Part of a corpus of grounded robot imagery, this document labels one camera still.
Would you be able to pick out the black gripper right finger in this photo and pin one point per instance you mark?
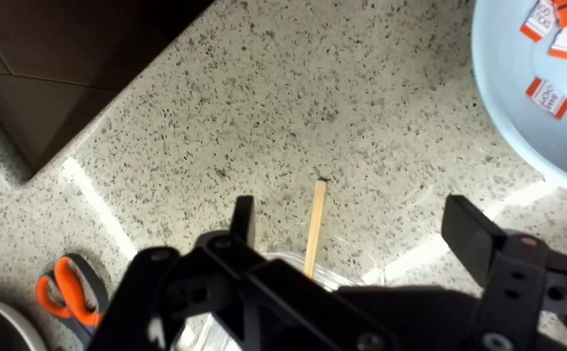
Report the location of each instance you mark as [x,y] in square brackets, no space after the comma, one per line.
[508,279]

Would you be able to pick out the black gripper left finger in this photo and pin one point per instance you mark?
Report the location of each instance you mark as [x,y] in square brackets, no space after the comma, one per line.
[243,293]

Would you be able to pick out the wooden chopstick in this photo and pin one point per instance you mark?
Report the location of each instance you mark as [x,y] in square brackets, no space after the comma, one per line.
[313,227]

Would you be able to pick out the light blue bowl holding packets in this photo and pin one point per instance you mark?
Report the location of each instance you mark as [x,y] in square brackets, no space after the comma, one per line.
[508,110]

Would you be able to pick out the white shallow bowl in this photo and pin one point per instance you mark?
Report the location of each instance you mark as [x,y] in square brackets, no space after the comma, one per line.
[31,324]

